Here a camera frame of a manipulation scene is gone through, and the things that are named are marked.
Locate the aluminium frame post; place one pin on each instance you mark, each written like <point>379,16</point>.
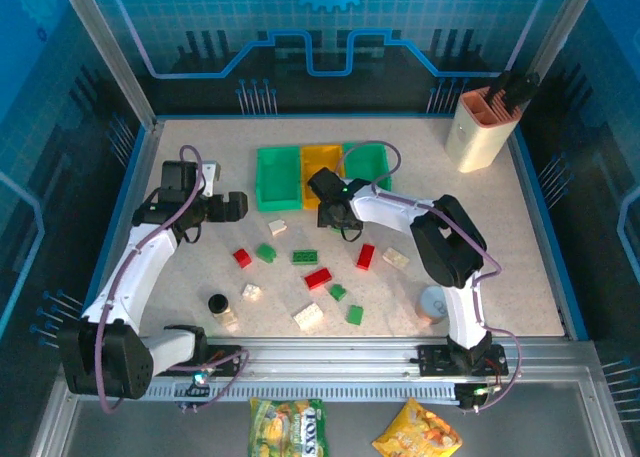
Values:
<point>555,22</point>
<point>100,37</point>

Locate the long red lego brick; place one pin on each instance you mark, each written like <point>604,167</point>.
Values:
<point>318,278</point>
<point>365,257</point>

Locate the small jar with black lid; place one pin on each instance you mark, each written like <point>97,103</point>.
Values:
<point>218,304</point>

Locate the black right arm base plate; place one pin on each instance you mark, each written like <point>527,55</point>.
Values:
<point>435,361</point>

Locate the cream white lego brick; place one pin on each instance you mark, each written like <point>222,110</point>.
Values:
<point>396,258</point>

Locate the small circuit board with LED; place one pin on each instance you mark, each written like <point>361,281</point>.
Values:
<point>481,391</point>
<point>200,377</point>

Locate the green plastic bin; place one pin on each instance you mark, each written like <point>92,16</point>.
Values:
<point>277,182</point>
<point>365,164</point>

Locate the small red lego brick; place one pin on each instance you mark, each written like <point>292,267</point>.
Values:
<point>242,257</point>

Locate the silver tin can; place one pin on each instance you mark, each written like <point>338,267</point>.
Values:
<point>431,304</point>

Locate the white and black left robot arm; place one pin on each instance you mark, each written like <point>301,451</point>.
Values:
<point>145,262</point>

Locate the green and yellow snack bag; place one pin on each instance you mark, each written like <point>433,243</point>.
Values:
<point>287,429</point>

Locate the green studded lego plate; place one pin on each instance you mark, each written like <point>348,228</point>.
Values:
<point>306,257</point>

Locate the small green lego brick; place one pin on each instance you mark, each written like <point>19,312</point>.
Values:
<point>338,292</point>
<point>355,315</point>

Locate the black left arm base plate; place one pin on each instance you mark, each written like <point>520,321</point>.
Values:
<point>227,359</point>

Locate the small white lego brick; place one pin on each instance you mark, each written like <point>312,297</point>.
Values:
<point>277,227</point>
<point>251,292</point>

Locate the blue table edge frame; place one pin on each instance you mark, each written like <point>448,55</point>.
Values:
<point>574,322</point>

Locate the large white lego brick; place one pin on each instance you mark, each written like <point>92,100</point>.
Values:
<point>308,316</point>

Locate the cream and pink utensil holder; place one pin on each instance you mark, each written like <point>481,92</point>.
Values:
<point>475,147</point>

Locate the yellow plastic bin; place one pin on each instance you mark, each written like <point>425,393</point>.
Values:
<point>320,159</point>

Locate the aluminium front rail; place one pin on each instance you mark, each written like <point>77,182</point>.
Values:
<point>325,357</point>

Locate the green sloped lego brick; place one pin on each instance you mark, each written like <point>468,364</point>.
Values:
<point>266,253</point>

